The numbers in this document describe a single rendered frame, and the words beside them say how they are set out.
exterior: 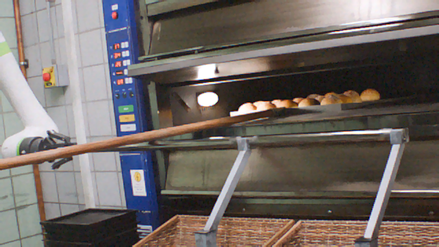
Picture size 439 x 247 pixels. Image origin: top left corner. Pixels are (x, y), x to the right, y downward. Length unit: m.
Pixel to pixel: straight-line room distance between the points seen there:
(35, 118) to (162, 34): 0.61
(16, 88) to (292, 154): 0.98
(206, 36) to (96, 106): 0.70
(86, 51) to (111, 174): 0.54
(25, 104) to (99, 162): 0.70
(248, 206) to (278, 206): 0.13
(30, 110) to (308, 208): 1.01
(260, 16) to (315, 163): 0.53
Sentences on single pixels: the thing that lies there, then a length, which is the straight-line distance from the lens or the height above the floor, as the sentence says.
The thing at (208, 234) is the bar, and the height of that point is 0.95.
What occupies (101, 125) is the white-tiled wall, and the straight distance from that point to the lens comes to 2.94.
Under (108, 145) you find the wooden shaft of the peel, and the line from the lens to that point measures 2.08.
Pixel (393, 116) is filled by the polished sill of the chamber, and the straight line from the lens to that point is 2.10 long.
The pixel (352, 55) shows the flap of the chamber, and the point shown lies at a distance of 2.12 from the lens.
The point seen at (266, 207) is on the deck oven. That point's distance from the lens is 2.42.
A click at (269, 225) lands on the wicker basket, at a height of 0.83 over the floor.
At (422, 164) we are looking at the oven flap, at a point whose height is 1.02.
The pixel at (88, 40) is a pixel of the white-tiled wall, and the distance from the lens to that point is 2.98.
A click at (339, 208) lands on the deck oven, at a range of 2.25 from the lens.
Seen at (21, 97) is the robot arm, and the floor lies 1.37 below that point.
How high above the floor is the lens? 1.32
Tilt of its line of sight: 3 degrees down
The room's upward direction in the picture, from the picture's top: 7 degrees counter-clockwise
